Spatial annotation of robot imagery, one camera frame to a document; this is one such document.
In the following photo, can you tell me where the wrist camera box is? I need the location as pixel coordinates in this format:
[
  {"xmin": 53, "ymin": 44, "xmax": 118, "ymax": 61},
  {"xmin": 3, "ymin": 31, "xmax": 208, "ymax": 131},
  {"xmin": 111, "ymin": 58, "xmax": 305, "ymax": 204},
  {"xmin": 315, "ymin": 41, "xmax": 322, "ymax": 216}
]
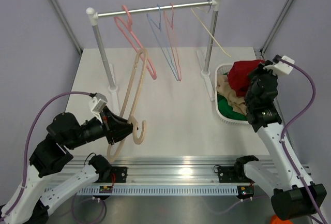
[
  {"xmin": 264, "ymin": 54, "xmax": 295, "ymax": 76},
  {"xmin": 88, "ymin": 93, "xmax": 108, "ymax": 121}
]

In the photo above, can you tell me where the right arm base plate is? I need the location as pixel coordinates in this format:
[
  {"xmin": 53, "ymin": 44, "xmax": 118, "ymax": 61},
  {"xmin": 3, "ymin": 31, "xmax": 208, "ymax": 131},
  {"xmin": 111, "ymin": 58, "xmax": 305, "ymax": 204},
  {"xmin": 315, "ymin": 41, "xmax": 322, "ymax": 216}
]
[{"xmin": 214, "ymin": 166, "xmax": 254, "ymax": 184}]

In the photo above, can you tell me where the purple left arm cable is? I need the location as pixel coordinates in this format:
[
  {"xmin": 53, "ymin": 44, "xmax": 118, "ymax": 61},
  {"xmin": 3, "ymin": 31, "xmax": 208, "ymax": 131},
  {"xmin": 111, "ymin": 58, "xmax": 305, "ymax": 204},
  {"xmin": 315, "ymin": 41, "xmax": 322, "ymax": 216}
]
[{"xmin": 2, "ymin": 92, "xmax": 94, "ymax": 218}]

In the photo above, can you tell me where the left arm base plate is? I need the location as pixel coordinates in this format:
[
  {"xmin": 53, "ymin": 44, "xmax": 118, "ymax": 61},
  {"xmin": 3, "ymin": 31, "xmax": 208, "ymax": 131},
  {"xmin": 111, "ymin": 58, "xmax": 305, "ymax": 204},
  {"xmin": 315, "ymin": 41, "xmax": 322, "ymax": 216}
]
[{"xmin": 103, "ymin": 166, "xmax": 128, "ymax": 183}]

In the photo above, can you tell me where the red t shirt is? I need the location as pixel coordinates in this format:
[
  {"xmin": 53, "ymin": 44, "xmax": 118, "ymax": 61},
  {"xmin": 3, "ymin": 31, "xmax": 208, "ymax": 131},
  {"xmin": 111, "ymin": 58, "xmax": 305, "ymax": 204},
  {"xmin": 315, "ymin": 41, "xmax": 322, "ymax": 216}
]
[{"xmin": 227, "ymin": 59, "xmax": 264, "ymax": 97}]

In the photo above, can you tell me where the thick pink plastic hanger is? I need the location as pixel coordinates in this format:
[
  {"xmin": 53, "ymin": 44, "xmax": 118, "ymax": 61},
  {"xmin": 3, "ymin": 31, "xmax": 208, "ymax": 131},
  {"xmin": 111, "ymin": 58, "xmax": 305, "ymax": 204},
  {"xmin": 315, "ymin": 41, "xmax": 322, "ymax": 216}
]
[{"xmin": 114, "ymin": 5, "xmax": 157, "ymax": 80}]

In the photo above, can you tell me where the white perforated plastic basket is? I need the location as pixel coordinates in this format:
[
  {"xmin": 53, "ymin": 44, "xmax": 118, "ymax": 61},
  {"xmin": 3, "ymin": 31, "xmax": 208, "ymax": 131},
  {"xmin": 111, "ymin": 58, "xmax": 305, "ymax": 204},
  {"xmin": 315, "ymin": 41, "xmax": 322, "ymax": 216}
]
[{"xmin": 215, "ymin": 60, "xmax": 261, "ymax": 124}]

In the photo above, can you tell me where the metal clothes rack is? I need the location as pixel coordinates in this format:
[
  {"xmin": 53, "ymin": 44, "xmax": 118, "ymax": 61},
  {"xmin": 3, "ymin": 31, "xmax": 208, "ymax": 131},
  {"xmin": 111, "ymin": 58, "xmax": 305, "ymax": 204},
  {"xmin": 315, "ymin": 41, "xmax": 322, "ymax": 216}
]
[{"xmin": 86, "ymin": 0, "xmax": 221, "ymax": 113}]

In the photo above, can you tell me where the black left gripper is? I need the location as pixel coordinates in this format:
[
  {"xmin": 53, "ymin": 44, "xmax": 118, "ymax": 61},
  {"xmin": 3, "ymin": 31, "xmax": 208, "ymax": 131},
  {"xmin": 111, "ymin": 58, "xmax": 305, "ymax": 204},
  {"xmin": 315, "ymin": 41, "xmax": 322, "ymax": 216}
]
[{"xmin": 66, "ymin": 106, "xmax": 139, "ymax": 150}]

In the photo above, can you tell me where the beige wooden hanger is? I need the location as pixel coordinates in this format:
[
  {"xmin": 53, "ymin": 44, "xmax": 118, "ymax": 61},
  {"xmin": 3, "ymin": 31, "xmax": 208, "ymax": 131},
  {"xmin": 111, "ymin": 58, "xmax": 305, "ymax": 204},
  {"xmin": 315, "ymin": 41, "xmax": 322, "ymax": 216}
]
[{"xmin": 106, "ymin": 49, "xmax": 148, "ymax": 164}]

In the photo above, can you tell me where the white slotted cable duct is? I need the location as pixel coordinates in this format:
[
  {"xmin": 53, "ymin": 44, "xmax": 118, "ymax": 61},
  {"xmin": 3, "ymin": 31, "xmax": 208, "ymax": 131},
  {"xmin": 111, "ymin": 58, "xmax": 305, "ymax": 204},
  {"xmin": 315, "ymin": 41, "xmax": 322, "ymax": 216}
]
[{"xmin": 77, "ymin": 185, "xmax": 239, "ymax": 196}]

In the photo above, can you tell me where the blue wire hanger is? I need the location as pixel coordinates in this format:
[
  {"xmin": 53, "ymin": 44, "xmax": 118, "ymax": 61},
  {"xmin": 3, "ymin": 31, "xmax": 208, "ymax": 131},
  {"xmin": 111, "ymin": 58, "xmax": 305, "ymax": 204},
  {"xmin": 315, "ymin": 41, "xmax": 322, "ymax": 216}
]
[{"xmin": 146, "ymin": 5, "xmax": 182, "ymax": 81}]

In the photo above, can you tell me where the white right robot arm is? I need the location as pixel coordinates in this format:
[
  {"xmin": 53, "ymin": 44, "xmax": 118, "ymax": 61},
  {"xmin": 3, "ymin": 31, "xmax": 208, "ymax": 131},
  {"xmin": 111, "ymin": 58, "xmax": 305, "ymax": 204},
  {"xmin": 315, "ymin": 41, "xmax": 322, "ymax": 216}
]
[{"xmin": 234, "ymin": 61, "xmax": 327, "ymax": 220}]

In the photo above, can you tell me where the pink wire hanger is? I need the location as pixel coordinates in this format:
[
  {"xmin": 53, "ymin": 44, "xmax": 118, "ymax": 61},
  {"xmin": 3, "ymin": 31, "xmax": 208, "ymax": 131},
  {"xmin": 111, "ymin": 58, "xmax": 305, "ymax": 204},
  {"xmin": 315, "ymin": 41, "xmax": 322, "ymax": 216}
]
[{"xmin": 163, "ymin": 3, "xmax": 182, "ymax": 82}]

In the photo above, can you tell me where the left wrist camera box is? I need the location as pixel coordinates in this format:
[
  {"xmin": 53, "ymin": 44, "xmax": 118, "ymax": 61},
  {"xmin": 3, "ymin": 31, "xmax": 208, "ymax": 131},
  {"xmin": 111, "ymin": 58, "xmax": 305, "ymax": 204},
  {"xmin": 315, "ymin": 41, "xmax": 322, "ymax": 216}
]
[{"xmin": 88, "ymin": 93, "xmax": 108, "ymax": 121}]

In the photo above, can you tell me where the green t shirt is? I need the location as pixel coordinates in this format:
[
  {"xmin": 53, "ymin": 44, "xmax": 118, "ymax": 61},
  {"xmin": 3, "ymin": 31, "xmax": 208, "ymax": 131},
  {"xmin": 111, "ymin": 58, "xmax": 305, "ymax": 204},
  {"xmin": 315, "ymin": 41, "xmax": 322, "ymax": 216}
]
[{"xmin": 217, "ymin": 71, "xmax": 248, "ymax": 121}]

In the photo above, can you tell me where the aluminium mounting rail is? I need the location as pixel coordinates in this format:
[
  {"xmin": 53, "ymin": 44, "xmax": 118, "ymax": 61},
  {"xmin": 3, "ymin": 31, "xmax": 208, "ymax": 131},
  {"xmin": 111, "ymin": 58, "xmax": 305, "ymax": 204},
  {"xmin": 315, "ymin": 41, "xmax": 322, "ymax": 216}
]
[{"xmin": 62, "ymin": 155, "xmax": 315, "ymax": 185}]

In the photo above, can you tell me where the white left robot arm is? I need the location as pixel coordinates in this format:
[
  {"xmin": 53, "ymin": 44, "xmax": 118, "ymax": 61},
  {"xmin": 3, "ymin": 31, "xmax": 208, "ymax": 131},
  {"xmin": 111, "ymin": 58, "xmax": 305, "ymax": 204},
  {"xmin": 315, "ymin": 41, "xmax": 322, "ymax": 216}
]
[{"xmin": 1, "ymin": 107, "xmax": 133, "ymax": 223}]

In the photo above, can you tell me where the orange cloth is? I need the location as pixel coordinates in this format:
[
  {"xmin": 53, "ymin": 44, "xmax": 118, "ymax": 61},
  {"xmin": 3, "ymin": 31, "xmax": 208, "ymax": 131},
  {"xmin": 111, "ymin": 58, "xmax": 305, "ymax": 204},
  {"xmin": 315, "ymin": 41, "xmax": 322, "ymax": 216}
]
[{"xmin": 270, "ymin": 215, "xmax": 282, "ymax": 224}]

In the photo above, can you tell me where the beige t shirt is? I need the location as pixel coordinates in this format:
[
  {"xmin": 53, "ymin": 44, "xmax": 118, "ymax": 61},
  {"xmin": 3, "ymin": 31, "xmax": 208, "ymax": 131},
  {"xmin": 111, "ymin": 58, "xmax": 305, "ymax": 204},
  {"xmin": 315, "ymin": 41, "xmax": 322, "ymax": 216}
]
[{"xmin": 216, "ymin": 74, "xmax": 247, "ymax": 115}]

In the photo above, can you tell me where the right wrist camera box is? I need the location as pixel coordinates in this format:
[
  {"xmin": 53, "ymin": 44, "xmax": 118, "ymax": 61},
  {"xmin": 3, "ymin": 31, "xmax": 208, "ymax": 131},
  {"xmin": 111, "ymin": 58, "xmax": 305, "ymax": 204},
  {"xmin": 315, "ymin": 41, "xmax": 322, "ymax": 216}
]
[{"xmin": 264, "ymin": 54, "xmax": 295, "ymax": 76}]

